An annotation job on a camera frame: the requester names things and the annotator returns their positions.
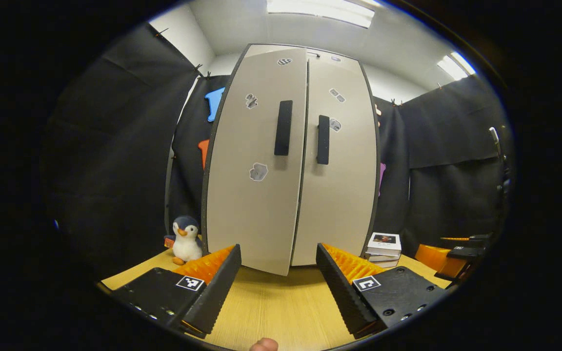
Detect small ceiling light panel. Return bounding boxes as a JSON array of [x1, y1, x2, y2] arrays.
[[437, 51, 477, 81]]

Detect grey metal rod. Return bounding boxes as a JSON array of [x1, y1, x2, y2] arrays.
[[488, 126, 512, 195]]

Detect large ceiling light panel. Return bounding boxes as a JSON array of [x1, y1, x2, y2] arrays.
[[266, 0, 375, 28]]

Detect light grey cabinet door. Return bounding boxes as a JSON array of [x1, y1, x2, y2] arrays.
[[203, 47, 309, 277], [291, 58, 378, 267]]

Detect grey white shoe cabinet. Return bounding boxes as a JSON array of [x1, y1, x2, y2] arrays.
[[201, 43, 381, 277]]

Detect penguin plush toy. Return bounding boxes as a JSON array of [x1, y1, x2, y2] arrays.
[[172, 216, 204, 266]]

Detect black right door handle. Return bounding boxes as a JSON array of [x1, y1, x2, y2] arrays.
[[316, 115, 331, 165]]

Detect black door handle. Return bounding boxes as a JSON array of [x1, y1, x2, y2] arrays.
[[316, 115, 331, 165], [274, 100, 294, 156]]

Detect black backdrop cloth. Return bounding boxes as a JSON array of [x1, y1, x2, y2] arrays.
[[42, 22, 513, 278]]

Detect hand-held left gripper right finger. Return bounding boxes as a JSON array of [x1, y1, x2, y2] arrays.
[[316, 243, 450, 341]]

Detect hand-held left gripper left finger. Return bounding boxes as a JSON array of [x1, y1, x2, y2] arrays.
[[110, 244, 242, 339]]

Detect black left door handle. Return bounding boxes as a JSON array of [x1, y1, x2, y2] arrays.
[[274, 100, 294, 156]]

